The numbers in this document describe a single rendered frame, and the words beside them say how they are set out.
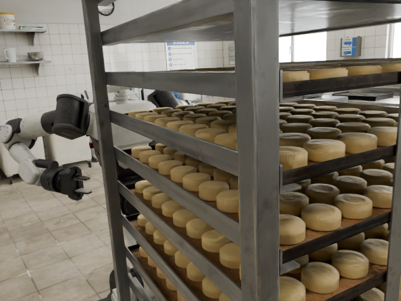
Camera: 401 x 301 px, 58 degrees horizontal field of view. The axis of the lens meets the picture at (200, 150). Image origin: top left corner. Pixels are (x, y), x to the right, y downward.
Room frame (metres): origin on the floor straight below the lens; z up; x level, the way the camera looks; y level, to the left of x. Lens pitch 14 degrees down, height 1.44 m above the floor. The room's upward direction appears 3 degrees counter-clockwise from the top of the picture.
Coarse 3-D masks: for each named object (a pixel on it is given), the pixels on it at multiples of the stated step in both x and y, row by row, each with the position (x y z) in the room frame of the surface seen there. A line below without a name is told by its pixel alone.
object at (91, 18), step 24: (96, 0) 0.87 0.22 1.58; (96, 24) 0.87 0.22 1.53; (96, 48) 0.87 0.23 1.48; (96, 72) 0.87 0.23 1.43; (96, 96) 0.86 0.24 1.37; (96, 120) 0.88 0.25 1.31; (120, 216) 0.87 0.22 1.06; (120, 240) 0.87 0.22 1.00; (120, 264) 0.87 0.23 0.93; (120, 288) 0.86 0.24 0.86
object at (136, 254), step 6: (138, 252) 0.88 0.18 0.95; (138, 258) 0.85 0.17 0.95; (144, 258) 0.85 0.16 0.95; (144, 264) 0.82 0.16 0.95; (150, 270) 0.79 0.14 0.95; (150, 276) 0.77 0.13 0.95; (156, 276) 0.77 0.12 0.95; (156, 282) 0.74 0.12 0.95; (162, 282) 0.74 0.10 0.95; (162, 288) 0.71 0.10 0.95; (168, 288) 0.71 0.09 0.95; (168, 294) 0.69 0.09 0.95; (174, 294) 0.69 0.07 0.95; (168, 300) 0.67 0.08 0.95; (174, 300) 0.67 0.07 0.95
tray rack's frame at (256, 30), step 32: (256, 0) 0.33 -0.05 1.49; (256, 32) 0.33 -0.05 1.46; (256, 64) 0.33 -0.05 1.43; (256, 96) 0.33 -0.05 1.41; (256, 128) 0.33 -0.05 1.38; (256, 160) 0.33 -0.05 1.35; (256, 192) 0.32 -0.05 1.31; (256, 224) 0.32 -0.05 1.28; (256, 256) 0.33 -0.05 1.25; (256, 288) 0.33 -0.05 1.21
